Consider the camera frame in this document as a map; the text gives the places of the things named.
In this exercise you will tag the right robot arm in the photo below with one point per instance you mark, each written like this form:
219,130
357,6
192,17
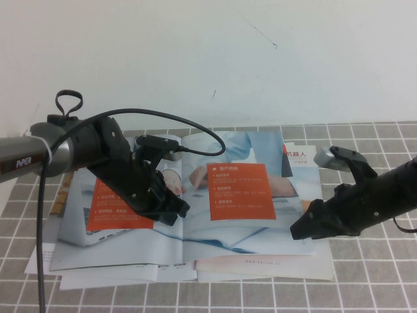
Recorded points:
397,192

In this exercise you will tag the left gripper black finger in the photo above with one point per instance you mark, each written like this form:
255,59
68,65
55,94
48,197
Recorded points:
177,204
166,217

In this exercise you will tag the white zip tie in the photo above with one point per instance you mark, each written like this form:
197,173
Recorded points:
48,151

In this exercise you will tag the grey checked tablecloth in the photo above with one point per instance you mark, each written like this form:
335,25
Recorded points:
358,277

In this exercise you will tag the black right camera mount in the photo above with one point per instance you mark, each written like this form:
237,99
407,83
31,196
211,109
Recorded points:
355,159

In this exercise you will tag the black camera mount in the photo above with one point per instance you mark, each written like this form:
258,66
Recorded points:
156,141
355,159

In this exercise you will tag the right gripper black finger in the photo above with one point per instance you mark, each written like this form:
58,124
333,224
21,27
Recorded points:
303,231
313,210

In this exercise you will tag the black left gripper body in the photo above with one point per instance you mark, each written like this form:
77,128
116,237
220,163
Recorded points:
140,185

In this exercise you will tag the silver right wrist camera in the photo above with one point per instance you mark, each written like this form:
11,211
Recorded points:
324,159

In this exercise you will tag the white side ledge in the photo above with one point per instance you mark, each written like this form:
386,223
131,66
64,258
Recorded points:
5,195

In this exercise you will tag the magazine with orange panels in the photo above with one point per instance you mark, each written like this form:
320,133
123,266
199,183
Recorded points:
234,234

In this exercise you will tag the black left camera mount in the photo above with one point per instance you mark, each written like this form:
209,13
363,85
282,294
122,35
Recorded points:
156,141

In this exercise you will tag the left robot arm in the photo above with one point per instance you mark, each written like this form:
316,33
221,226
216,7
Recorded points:
19,153

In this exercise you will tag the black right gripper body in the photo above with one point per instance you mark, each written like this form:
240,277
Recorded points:
345,212

